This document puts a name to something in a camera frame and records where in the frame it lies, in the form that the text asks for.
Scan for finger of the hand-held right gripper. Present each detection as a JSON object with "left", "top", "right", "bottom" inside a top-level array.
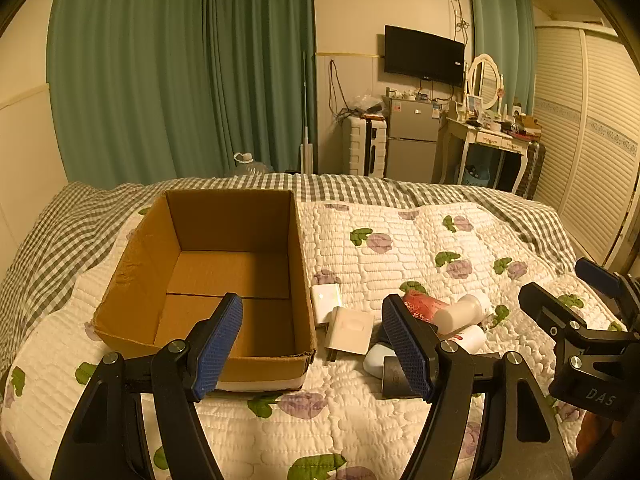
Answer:
[
  {"left": 518, "top": 282, "right": 589, "bottom": 342},
  {"left": 574, "top": 257, "right": 632, "bottom": 302}
]

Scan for white floral quilt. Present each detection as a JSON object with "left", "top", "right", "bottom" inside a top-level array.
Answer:
[{"left": 0, "top": 200, "right": 626, "bottom": 480}]

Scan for dark suitcase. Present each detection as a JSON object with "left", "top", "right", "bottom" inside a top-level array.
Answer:
[{"left": 512, "top": 140, "right": 546, "bottom": 198}]

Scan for white flat mop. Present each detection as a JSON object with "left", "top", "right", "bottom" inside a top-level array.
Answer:
[{"left": 299, "top": 50, "right": 315, "bottom": 173}]

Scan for person's right hand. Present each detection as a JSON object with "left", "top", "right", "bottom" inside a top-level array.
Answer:
[{"left": 576, "top": 409, "right": 622, "bottom": 457}]

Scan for green curtain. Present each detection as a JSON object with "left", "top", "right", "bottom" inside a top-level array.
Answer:
[
  {"left": 205, "top": 0, "right": 317, "bottom": 178},
  {"left": 470, "top": 0, "right": 536, "bottom": 113},
  {"left": 46, "top": 0, "right": 213, "bottom": 186}
]

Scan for white suitcase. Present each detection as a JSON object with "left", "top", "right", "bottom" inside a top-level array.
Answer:
[{"left": 342, "top": 116, "right": 388, "bottom": 177}]

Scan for small white rectangular box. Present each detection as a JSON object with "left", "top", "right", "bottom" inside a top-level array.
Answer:
[{"left": 310, "top": 285, "right": 343, "bottom": 328}]

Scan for dark cylindrical container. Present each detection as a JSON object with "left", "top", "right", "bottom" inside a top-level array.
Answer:
[{"left": 381, "top": 355, "right": 426, "bottom": 400}]

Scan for pink patterned packet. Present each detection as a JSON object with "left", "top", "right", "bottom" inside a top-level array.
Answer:
[{"left": 401, "top": 290, "right": 451, "bottom": 333}]

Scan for black wall cables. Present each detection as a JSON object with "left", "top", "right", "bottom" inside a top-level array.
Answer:
[{"left": 327, "top": 60, "right": 351, "bottom": 121}]

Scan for clear plastic bag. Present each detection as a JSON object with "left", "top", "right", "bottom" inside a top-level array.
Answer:
[{"left": 350, "top": 94, "right": 386, "bottom": 117}]

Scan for white plug charger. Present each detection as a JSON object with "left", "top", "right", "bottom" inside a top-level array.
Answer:
[{"left": 325, "top": 306, "right": 376, "bottom": 362}]

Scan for white bottle with red cap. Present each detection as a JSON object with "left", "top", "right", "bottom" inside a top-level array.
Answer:
[{"left": 437, "top": 325, "right": 487, "bottom": 353}]

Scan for white earbud case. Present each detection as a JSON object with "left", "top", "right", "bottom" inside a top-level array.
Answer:
[{"left": 363, "top": 342, "right": 398, "bottom": 377}]

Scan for clear water jug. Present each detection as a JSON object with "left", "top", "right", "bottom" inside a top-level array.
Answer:
[{"left": 222, "top": 152, "right": 273, "bottom": 178}]

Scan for oval white mirror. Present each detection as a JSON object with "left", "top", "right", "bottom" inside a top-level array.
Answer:
[{"left": 465, "top": 53, "right": 503, "bottom": 111}]

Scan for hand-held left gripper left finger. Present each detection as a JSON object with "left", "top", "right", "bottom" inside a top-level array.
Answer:
[{"left": 50, "top": 292, "right": 244, "bottom": 480}]

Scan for black wall television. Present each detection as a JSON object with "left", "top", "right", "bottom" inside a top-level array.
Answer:
[{"left": 384, "top": 25, "right": 466, "bottom": 87}]

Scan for brown cardboard box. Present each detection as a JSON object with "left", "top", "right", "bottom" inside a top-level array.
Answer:
[{"left": 92, "top": 189, "right": 317, "bottom": 393}]

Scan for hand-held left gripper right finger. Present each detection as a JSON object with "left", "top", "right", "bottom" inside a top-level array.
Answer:
[{"left": 381, "top": 294, "right": 576, "bottom": 480}]

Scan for white louvered wardrobe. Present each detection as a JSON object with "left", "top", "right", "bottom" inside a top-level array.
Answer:
[{"left": 532, "top": 20, "right": 640, "bottom": 266}]

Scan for silver fridge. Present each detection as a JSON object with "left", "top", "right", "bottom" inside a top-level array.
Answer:
[{"left": 385, "top": 96, "right": 441, "bottom": 183}]

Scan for blue bin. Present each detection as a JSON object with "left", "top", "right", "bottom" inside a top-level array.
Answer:
[{"left": 460, "top": 164, "right": 490, "bottom": 187}]

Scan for white dressing table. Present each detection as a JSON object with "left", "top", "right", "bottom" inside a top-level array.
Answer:
[{"left": 432, "top": 116, "right": 532, "bottom": 193}]

